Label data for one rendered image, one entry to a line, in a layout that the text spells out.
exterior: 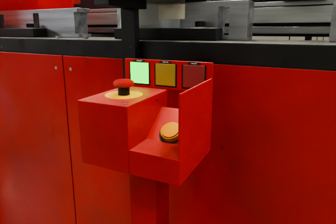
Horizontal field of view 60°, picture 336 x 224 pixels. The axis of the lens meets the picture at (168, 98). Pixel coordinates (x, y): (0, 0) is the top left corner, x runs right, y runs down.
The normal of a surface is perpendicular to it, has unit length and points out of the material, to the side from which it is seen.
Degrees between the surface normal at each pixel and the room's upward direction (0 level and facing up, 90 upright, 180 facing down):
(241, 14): 90
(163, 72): 90
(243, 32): 90
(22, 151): 90
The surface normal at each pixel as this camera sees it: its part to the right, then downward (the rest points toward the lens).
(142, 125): 0.90, 0.10
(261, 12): -0.47, 0.20
